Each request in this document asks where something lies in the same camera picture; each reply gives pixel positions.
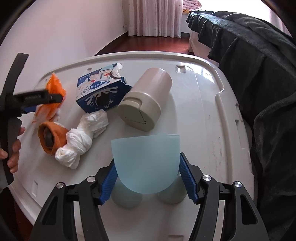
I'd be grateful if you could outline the blue white milk carton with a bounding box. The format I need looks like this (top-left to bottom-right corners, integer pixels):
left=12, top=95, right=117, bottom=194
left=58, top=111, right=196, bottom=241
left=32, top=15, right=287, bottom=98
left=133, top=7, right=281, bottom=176
left=76, top=63, right=132, bottom=113

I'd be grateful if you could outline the rolled orange sock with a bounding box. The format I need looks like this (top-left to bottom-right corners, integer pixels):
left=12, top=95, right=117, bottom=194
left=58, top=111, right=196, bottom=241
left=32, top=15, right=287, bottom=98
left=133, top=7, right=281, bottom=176
left=38, top=122, right=70, bottom=156

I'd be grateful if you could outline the white plastic storage lid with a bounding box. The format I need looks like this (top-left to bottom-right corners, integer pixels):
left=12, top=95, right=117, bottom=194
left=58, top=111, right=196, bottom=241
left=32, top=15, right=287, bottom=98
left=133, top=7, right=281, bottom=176
left=9, top=51, right=255, bottom=234

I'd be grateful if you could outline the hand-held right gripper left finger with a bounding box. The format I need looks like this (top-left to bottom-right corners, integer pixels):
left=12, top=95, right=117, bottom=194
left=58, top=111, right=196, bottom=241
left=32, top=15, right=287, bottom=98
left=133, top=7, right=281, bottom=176
left=34, top=162, right=119, bottom=241

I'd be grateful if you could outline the dark grey bed blanket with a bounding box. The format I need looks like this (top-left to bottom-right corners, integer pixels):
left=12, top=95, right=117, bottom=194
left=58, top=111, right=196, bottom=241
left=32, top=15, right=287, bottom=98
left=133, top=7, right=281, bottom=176
left=186, top=10, right=296, bottom=234

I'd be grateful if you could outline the beige cylindrical container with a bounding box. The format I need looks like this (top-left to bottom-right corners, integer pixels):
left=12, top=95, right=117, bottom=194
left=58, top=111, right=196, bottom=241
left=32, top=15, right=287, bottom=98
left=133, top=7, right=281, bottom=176
left=117, top=67, right=173, bottom=132

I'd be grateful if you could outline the orange white snack bag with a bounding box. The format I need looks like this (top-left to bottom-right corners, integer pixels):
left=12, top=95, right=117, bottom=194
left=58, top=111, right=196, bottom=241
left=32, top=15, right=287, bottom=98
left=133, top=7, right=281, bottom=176
left=32, top=73, right=67, bottom=126

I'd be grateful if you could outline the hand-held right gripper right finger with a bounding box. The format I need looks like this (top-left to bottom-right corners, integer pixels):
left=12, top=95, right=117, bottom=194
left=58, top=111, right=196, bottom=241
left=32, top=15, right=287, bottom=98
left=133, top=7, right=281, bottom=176
left=179, top=152, right=270, bottom=241

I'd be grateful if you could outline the pink patterned curtain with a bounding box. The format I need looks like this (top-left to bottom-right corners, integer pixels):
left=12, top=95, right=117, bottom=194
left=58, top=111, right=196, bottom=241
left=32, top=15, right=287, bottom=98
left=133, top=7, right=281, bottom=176
left=127, top=0, right=185, bottom=37

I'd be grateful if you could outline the folded pink bedding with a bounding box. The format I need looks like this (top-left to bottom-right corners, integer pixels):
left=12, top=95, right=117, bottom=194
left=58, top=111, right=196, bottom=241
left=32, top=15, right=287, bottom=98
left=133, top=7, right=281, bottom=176
left=183, top=0, right=205, bottom=12

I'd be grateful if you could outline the white bed frame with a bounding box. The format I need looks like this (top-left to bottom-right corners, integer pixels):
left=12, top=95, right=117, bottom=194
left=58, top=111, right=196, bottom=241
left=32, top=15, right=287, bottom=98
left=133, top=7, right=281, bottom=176
left=188, top=30, right=218, bottom=57

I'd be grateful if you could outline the person's left hand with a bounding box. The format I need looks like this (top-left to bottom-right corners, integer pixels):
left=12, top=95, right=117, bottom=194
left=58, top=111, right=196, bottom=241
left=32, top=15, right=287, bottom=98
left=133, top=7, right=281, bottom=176
left=0, top=127, right=25, bottom=173

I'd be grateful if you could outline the light blue plastic cup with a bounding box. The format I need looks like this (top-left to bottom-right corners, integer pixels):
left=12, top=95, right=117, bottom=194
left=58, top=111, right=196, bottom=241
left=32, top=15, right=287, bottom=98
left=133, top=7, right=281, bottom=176
left=110, top=133, right=187, bottom=209

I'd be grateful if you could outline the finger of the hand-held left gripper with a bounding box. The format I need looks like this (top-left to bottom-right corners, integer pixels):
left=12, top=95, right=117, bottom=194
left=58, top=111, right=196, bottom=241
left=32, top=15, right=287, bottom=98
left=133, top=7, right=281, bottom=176
left=13, top=90, right=64, bottom=105
left=20, top=104, right=38, bottom=114

